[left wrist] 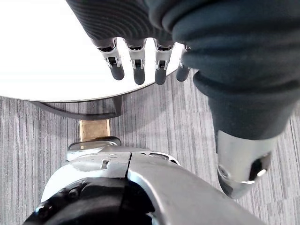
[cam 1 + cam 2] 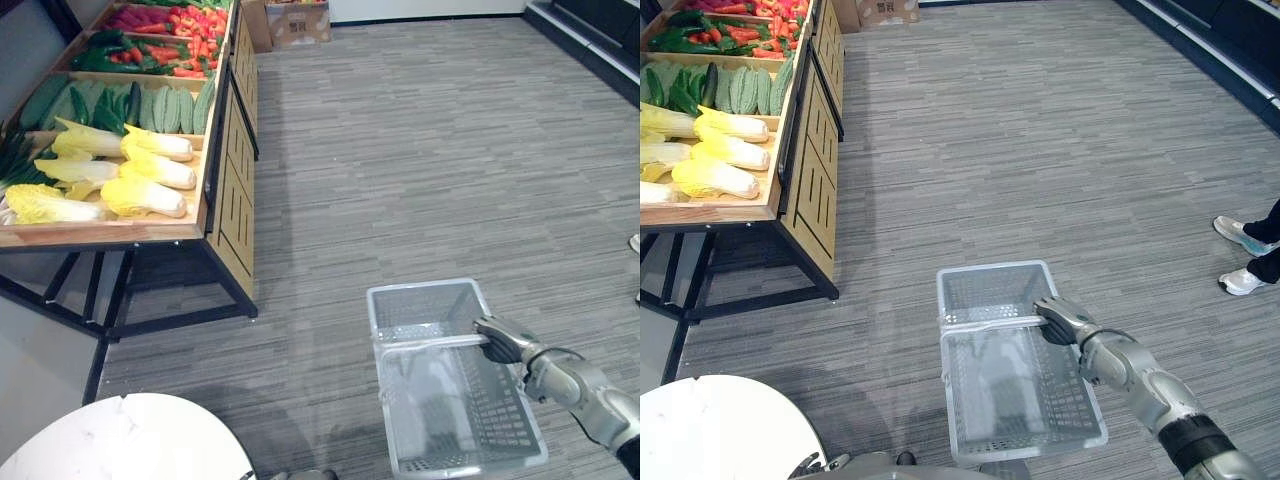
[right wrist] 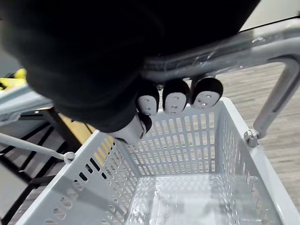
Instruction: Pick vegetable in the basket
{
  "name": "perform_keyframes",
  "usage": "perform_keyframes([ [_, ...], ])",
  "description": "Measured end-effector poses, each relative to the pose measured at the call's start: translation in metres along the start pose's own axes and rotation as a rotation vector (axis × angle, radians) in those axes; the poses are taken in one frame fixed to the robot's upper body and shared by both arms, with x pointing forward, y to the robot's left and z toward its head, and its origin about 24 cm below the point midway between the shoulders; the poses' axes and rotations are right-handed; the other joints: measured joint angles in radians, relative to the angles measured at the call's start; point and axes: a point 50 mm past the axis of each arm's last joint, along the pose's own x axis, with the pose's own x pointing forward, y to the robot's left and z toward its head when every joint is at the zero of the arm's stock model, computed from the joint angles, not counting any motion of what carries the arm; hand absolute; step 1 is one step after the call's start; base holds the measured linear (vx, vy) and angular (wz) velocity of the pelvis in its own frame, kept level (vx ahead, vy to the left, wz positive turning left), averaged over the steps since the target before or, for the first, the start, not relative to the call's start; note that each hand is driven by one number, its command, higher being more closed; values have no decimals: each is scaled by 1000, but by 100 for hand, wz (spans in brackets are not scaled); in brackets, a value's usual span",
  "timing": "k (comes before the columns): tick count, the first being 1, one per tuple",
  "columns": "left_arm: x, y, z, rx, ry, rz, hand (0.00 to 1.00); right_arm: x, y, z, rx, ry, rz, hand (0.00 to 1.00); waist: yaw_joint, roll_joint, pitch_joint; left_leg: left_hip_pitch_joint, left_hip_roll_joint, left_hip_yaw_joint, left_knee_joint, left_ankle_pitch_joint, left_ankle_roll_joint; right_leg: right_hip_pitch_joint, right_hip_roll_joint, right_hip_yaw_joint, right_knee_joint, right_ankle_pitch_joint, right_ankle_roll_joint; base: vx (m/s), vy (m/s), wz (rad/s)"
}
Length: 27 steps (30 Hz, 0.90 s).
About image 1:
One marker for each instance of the round white table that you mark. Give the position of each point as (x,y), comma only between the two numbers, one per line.
(47,58)

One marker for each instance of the tan cardboard piece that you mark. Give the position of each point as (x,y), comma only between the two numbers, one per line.
(94,130)

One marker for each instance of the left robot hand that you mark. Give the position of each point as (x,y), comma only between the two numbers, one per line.
(234,58)

